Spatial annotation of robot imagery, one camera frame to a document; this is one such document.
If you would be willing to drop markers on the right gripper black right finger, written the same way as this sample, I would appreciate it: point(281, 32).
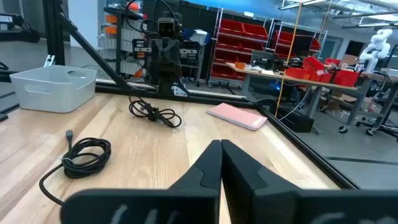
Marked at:
point(280, 205)

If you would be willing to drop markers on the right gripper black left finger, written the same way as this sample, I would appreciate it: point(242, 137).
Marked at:
point(174, 205)

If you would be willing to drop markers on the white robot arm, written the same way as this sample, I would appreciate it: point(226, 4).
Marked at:
point(374, 49)

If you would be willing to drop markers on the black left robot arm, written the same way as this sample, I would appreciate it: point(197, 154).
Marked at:
point(169, 81)

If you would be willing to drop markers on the blue and white box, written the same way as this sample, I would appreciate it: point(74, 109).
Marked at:
point(196, 35)

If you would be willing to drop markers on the shelf with white drawers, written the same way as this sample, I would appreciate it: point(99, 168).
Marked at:
point(127, 46)

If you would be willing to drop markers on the tall red bin shelf rack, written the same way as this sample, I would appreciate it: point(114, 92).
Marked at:
point(239, 46)

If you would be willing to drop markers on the black box on floor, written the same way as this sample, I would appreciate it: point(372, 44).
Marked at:
point(295, 119)

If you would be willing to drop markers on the pink notebook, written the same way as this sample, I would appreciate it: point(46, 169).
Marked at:
point(236, 116)

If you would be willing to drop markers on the white plastic bin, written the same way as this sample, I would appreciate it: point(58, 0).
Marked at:
point(56, 90)

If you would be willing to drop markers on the low red bin shelf rack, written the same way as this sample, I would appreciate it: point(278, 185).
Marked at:
point(284, 42)

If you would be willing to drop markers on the wooden workbench with grey legs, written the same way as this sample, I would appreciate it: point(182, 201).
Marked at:
point(311, 81)

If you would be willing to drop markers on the red plastic bin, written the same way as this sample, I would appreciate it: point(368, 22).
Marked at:
point(297, 73)
point(314, 63)
point(346, 77)

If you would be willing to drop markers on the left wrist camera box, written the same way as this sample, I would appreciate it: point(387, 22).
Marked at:
point(168, 28)

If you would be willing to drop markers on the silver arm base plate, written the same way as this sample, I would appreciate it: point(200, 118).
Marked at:
point(179, 91)

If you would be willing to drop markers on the black aluminium table frame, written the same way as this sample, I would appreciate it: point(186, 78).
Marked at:
point(54, 31)

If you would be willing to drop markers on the silver angle bracket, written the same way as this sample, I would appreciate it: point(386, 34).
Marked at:
point(49, 60)

